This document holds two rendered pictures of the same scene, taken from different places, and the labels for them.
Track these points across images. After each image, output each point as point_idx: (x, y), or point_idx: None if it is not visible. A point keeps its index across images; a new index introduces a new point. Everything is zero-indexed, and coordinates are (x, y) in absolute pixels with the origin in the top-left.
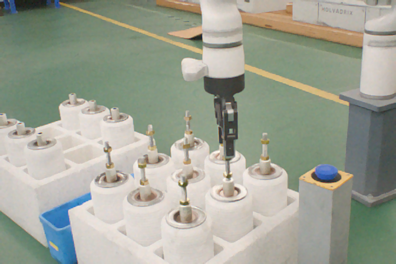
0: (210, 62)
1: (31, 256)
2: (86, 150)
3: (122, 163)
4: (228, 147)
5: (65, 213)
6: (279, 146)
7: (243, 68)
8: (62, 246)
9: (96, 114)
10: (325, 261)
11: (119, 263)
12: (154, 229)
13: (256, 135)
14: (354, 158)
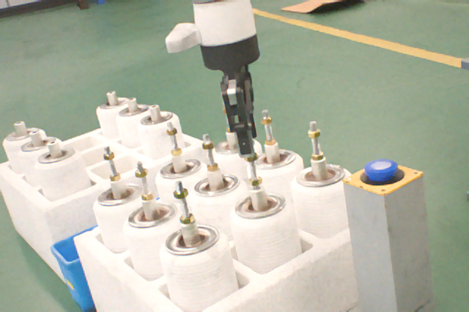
0: (201, 25)
1: (49, 299)
2: (124, 162)
3: None
4: (241, 142)
5: None
6: (398, 146)
7: (250, 29)
8: (75, 285)
9: (135, 116)
10: (391, 300)
11: (124, 304)
12: None
13: (368, 133)
14: None
